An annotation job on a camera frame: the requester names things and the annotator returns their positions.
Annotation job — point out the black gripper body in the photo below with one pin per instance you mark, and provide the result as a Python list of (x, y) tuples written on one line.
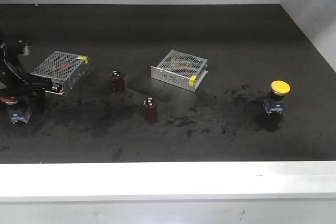
[(12, 71)]

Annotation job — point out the dark red capacitor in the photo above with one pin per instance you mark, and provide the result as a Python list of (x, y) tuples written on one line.
[(117, 79), (150, 109)]

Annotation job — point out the yellow mushroom push button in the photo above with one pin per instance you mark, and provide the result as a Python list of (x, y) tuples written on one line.
[(274, 101)]

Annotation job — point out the left metal mesh power supply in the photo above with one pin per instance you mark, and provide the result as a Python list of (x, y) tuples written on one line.
[(64, 70)]

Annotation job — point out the rear dark red capacitor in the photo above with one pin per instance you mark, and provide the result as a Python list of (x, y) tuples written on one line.
[(117, 79)]

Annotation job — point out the metal mesh power supply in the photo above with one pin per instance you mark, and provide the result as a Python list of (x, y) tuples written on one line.
[(181, 70), (64, 70)]

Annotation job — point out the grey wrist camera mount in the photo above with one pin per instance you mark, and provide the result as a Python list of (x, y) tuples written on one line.
[(26, 49)]

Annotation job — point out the right metal mesh power supply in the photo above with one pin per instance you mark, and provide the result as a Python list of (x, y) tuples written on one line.
[(181, 70)]

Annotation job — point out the front dark red capacitor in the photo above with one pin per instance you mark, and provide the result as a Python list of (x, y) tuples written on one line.
[(150, 109)]

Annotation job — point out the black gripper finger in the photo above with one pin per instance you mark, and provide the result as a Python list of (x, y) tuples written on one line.
[(34, 85), (35, 100)]

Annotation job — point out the red mushroom push button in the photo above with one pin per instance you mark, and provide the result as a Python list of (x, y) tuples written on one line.
[(18, 110)]

